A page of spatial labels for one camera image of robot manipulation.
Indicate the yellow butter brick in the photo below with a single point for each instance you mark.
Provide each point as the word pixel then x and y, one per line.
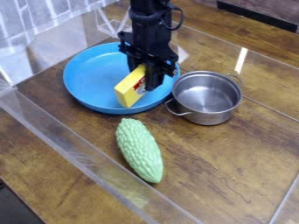
pixel 131 88

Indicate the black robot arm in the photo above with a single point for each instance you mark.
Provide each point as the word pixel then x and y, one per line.
pixel 146 45

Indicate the clear acrylic enclosure wall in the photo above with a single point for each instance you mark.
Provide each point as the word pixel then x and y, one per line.
pixel 138 196

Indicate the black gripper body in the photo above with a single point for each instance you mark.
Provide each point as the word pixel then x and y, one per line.
pixel 159 54

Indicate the green bitter gourd toy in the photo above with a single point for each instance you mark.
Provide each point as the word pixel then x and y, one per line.
pixel 141 150

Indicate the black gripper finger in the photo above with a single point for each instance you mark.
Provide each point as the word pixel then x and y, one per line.
pixel 134 61
pixel 154 76

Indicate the blue round tray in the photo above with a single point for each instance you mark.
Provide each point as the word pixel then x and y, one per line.
pixel 93 73

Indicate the small steel pot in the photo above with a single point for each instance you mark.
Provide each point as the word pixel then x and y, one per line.
pixel 206 97

